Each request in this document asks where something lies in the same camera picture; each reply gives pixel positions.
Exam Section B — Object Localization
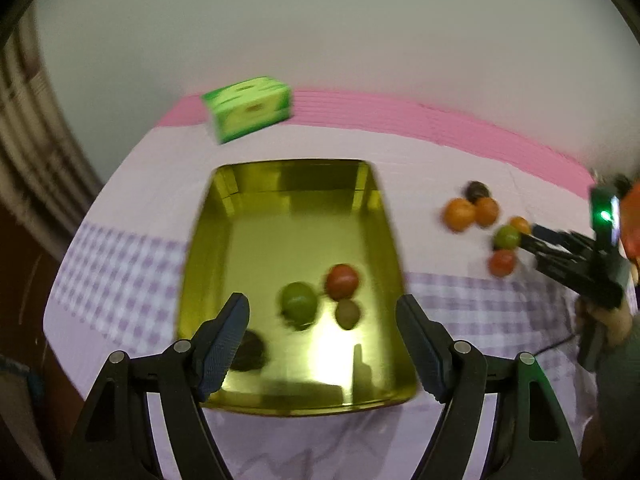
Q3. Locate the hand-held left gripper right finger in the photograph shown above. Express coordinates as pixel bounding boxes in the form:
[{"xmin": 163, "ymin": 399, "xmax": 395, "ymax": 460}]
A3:
[{"xmin": 395, "ymin": 294, "xmax": 583, "ymax": 480}]

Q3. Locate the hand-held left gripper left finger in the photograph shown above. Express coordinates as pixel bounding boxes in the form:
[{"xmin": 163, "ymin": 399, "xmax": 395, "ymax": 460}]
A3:
[{"xmin": 62, "ymin": 292, "xmax": 251, "ymax": 480}]

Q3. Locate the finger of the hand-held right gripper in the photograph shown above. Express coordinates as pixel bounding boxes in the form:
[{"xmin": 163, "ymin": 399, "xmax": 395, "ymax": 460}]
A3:
[
  {"xmin": 517, "ymin": 236, "xmax": 596, "ymax": 281},
  {"xmin": 530, "ymin": 224, "xmax": 598, "ymax": 252}
]

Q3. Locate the green round fruit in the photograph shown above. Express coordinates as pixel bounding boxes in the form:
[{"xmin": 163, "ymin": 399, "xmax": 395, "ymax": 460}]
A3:
[
  {"xmin": 279, "ymin": 281, "xmax": 320, "ymax": 330},
  {"xmin": 492, "ymin": 225, "xmax": 521, "ymax": 251}
]

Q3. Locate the gold metal tray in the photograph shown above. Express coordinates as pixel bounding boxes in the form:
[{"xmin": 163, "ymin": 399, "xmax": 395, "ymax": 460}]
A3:
[{"xmin": 175, "ymin": 159, "xmax": 420, "ymax": 417}]

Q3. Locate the person's right forearm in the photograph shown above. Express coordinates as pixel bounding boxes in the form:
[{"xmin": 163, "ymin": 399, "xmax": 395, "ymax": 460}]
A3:
[{"xmin": 580, "ymin": 325, "xmax": 640, "ymax": 480}]

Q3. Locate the person's right hand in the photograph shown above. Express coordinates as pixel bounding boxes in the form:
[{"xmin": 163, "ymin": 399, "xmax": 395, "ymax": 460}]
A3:
[{"xmin": 575, "ymin": 255, "xmax": 640, "ymax": 348}]

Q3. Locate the red round fruit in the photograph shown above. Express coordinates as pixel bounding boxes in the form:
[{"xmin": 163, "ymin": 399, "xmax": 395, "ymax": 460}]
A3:
[
  {"xmin": 324, "ymin": 263, "xmax": 361, "ymax": 300},
  {"xmin": 488, "ymin": 250, "xmax": 517, "ymax": 278}
]

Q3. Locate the purple checkered bedsheet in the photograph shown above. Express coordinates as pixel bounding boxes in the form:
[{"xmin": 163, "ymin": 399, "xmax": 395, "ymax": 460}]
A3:
[{"xmin": 44, "ymin": 122, "xmax": 640, "ymax": 480}]

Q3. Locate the orange tangerine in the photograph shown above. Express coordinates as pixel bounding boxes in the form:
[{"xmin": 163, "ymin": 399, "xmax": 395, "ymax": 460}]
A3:
[
  {"xmin": 474, "ymin": 197, "xmax": 501, "ymax": 228},
  {"xmin": 443, "ymin": 198, "xmax": 477, "ymax": 232}
]

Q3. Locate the olive brown round fruit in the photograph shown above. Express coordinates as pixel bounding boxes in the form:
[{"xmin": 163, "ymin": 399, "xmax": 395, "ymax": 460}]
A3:
[{"xmin": 334, "ymin": 299, "xmax": 362, "ymax": 330}]

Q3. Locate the pink mattress pad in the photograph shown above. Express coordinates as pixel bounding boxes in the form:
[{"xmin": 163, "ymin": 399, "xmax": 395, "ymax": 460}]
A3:
[{"xmin": 157, "ymin": 89, "xmax": 601, "ymax": 196}]

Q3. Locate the brown wooden furniture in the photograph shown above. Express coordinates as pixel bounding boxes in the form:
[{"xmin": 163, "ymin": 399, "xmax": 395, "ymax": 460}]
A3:
[{"xmin": 0, "ymin": 190, "xmax": 76, "ymax": 480}]

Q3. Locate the blue cloth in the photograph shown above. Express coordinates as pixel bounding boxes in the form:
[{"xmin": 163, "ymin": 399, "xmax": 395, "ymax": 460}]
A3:
[{"xmin": 0, "ymin": 354, "xmax": 47, "ymax": 403}]

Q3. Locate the green tissue box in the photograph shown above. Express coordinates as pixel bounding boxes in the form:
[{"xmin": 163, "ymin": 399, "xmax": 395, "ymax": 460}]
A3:
[{"xmin": 201, "ymin": 76, "xmax": 293, "ymax": 145}]

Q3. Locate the beige ribbed curtain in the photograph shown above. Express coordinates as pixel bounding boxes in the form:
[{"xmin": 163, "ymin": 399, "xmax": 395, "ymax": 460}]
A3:
[{"xmin": 0, "ymin": 25, "xmax": 103, "ymax": 221}]

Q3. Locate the black cable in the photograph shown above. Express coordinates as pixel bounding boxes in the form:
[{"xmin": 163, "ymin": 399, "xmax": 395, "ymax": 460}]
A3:
[{"xmin": 530, "ymin": 332, "xmax": 581, "ymax": 358}]

